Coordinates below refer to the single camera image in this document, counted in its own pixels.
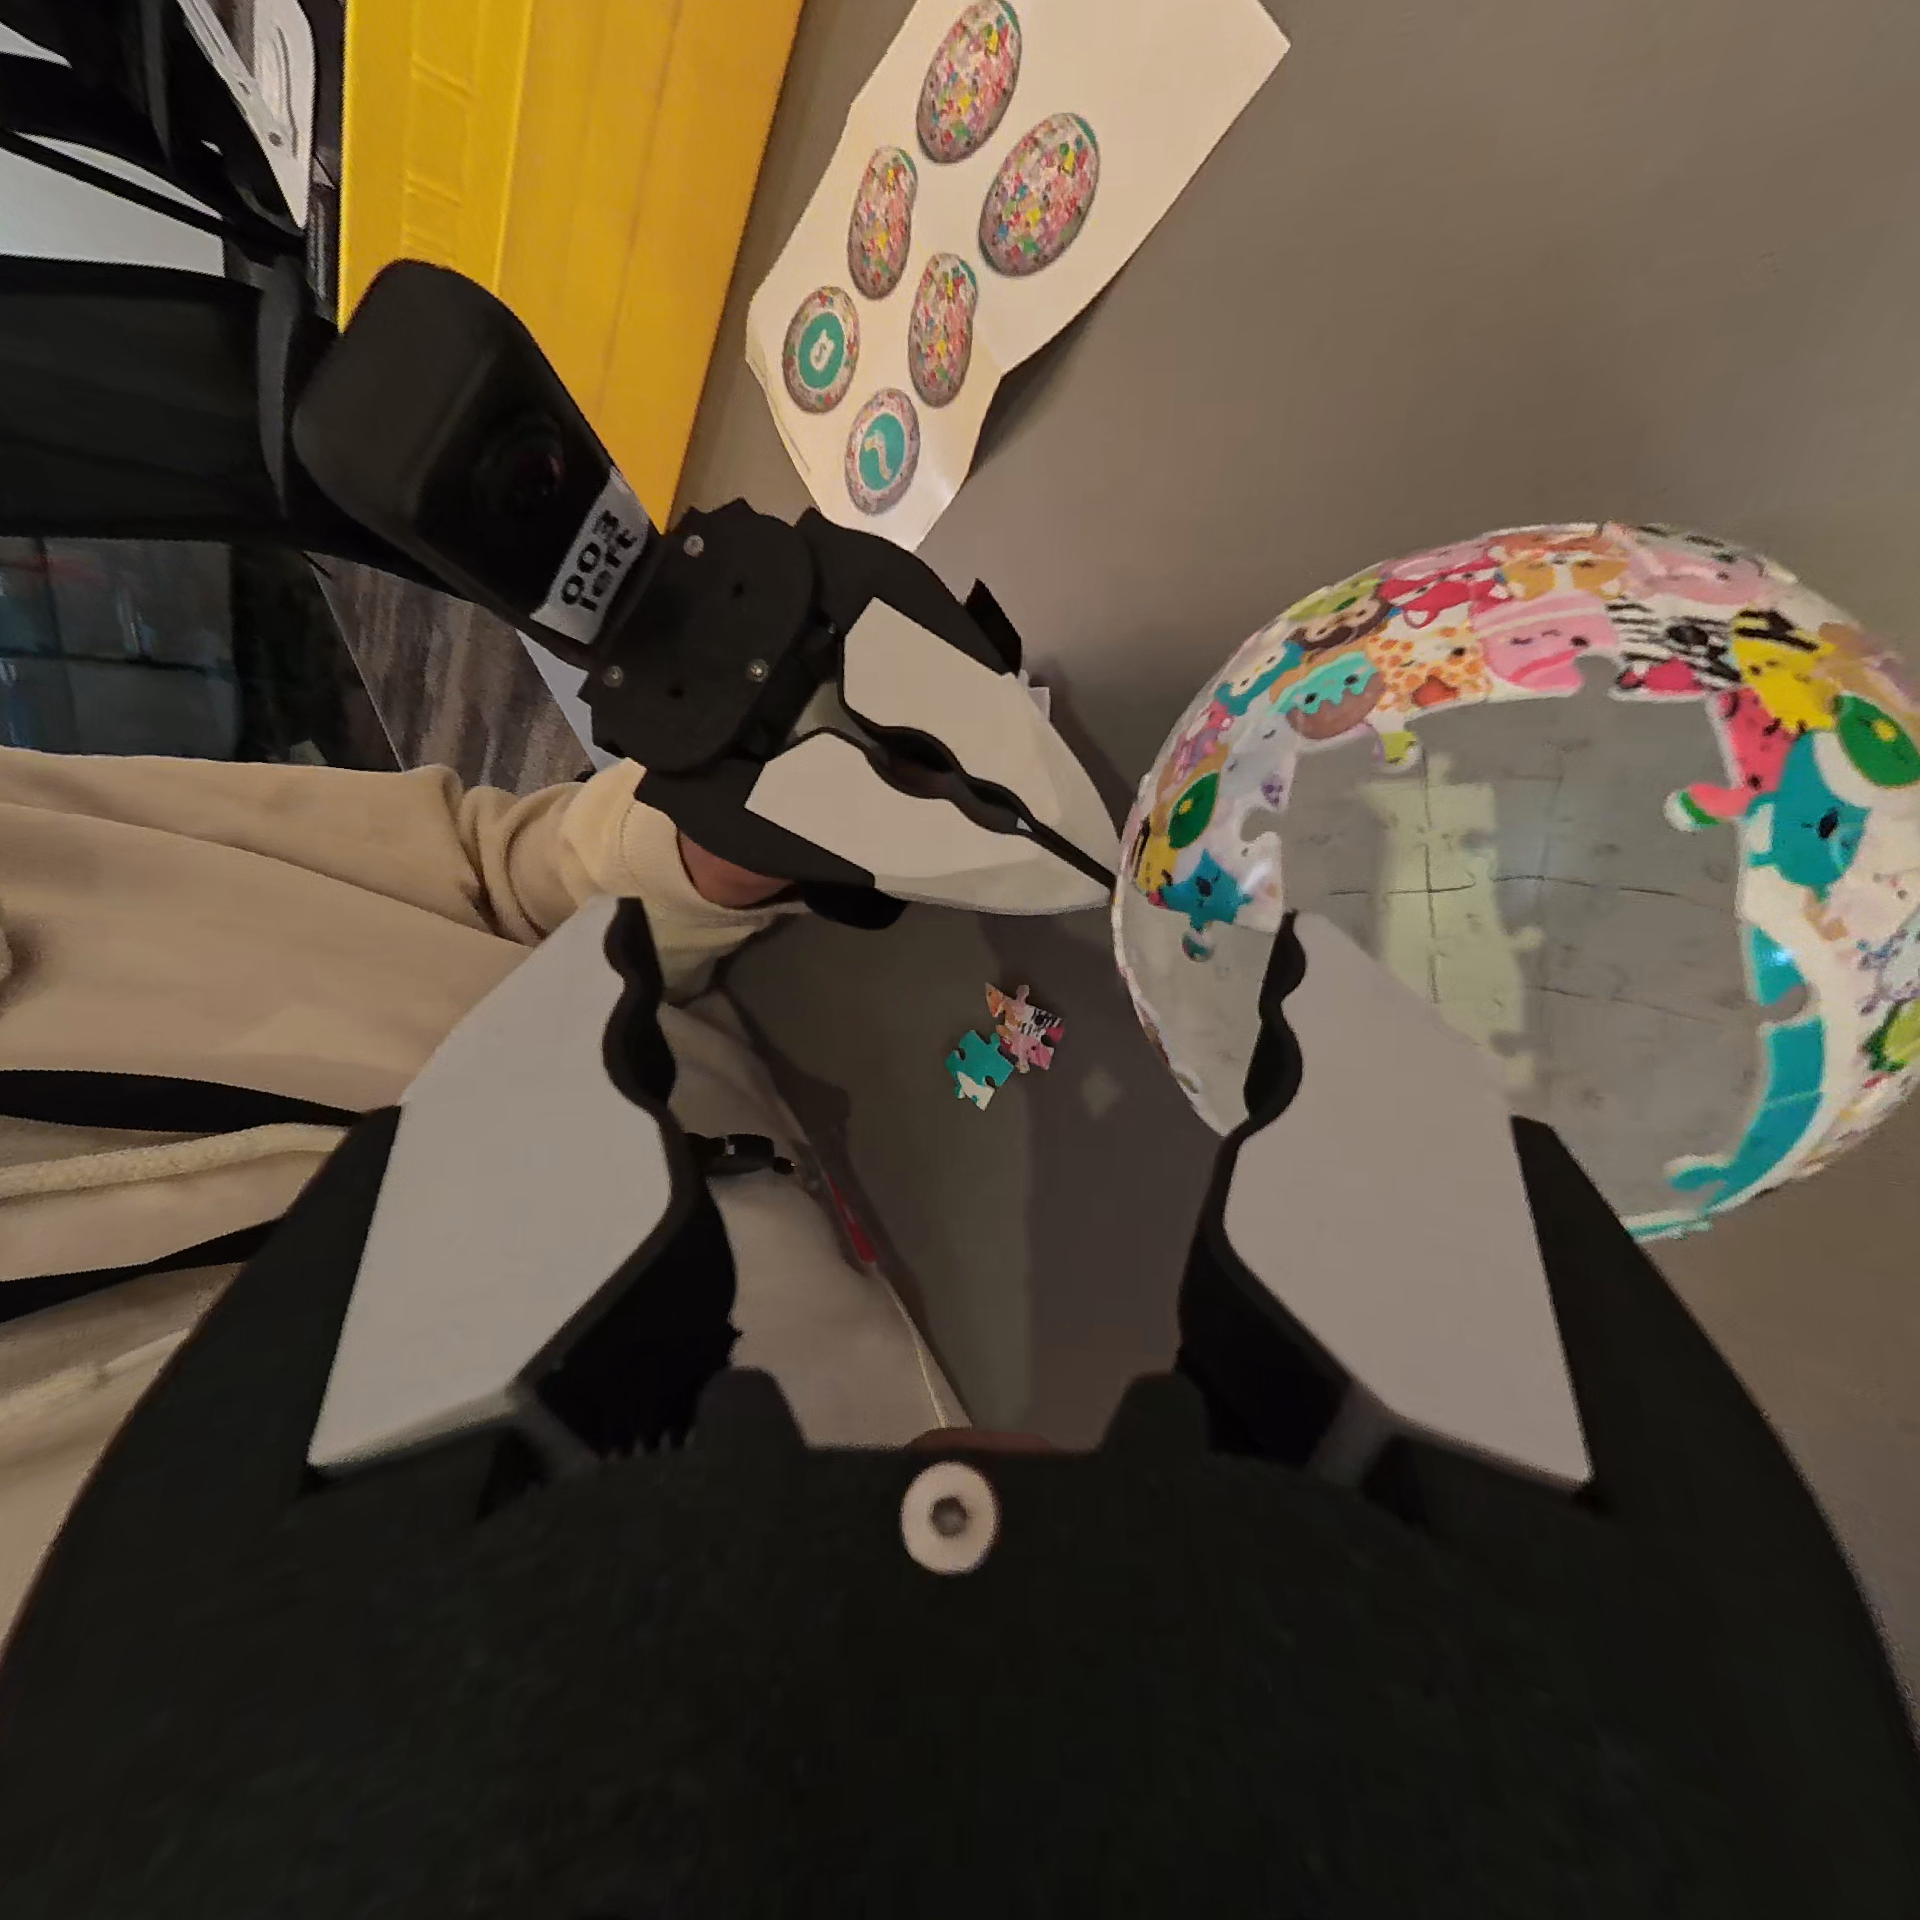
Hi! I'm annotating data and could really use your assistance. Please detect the colourful puzzle ball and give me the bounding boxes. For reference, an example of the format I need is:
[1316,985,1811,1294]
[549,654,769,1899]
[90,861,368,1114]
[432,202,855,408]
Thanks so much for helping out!
[1111,520,1920,1245]

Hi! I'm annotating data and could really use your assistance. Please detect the printed puzzle leaflet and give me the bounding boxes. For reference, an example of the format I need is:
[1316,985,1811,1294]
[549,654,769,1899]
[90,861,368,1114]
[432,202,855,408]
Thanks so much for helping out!
[745,0,1294,552]

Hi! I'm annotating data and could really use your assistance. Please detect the yellow plastic bin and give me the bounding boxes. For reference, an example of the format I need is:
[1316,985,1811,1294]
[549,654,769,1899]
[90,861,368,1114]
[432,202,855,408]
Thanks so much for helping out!
[338,0,807,530]

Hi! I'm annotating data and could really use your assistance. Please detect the black lanyard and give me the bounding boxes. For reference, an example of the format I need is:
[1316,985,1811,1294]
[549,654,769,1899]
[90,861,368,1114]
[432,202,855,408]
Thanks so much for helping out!
[0,1069,799,1328]

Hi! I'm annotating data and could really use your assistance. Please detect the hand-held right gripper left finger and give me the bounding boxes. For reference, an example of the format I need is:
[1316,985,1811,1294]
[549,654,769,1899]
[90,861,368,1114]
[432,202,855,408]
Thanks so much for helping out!
[307,898,739,1473]

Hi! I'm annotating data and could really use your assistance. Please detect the person's left hand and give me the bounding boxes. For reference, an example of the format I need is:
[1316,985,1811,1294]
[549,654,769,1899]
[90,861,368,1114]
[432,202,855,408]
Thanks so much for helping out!
[679,834,785,909]

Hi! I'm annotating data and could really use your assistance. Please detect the colourful puzzle piece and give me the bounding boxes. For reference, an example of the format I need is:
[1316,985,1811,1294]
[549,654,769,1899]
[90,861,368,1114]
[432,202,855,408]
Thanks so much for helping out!
[984,982,1067,1078]

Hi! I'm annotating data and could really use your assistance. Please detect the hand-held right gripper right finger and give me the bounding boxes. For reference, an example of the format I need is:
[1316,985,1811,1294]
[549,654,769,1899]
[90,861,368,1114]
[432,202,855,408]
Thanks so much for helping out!
[1174,909,1595,1490]

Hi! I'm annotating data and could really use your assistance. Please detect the person's cream sweatshirt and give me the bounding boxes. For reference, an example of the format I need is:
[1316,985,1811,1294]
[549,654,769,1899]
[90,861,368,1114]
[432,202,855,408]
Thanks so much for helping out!
[0,743,969,1645]

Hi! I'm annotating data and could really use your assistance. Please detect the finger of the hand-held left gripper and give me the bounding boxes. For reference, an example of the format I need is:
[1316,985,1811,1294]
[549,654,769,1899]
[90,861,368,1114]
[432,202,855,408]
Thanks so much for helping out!
[743,730,1116,921]
[837,601,1124,889]

